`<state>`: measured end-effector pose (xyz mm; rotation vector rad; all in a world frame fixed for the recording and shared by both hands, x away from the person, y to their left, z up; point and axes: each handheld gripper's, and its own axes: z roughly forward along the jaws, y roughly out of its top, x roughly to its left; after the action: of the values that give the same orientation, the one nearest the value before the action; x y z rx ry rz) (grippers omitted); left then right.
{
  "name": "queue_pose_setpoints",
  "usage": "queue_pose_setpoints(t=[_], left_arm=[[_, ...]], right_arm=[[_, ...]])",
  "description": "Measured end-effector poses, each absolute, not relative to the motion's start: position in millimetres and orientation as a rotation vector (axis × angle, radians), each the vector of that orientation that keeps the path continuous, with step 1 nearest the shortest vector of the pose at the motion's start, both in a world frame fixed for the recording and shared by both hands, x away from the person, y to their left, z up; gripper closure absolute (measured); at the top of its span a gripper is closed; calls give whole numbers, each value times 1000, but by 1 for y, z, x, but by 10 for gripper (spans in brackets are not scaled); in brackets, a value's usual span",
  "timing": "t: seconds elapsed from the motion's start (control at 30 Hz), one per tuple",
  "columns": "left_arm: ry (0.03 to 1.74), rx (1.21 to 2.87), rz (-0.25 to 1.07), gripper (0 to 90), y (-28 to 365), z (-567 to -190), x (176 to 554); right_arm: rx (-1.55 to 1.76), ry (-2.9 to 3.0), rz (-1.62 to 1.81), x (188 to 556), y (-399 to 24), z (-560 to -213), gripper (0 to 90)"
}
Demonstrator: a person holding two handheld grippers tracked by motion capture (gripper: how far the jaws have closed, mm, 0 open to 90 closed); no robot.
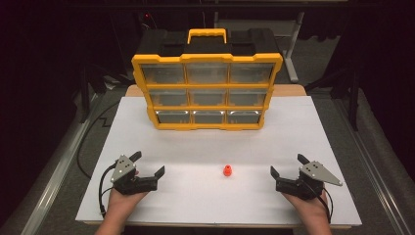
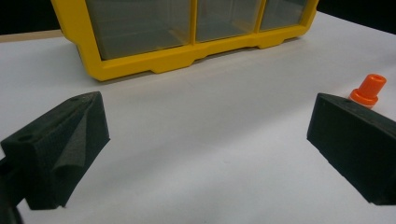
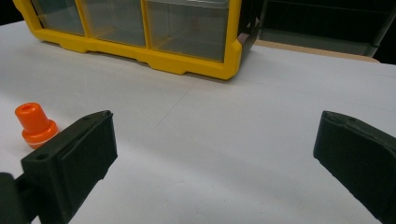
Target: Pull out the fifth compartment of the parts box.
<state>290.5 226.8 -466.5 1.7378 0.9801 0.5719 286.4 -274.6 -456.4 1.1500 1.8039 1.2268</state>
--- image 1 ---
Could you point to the small orange cone piece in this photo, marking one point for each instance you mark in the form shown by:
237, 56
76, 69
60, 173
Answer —
227, 171

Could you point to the aluminium rail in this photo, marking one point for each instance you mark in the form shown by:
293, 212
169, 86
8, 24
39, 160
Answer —
375, 182
55, 176

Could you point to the person's left hand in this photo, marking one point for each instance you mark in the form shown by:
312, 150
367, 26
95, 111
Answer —
120, 205

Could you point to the person's right hand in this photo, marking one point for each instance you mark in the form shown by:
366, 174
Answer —
311, 210

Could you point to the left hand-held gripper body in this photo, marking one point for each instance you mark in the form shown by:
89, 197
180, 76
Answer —
124, 171

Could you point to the white board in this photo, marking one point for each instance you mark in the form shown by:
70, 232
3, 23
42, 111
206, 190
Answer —
208, 147

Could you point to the grey metal stand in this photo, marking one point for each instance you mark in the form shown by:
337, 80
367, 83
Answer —
290, 62

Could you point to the grid of clear drawers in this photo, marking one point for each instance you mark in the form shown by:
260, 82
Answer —
163, 73

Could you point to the yellow black organizer case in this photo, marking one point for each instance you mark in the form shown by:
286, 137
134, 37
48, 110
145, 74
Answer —
208, 58

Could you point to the dark metal stand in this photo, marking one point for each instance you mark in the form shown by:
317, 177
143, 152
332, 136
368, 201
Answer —
85, 94
354, 101

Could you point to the clear plastic drawer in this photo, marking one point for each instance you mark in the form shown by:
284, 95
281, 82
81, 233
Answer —
207, 98

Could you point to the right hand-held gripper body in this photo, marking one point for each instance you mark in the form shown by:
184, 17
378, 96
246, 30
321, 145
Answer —
313, 171

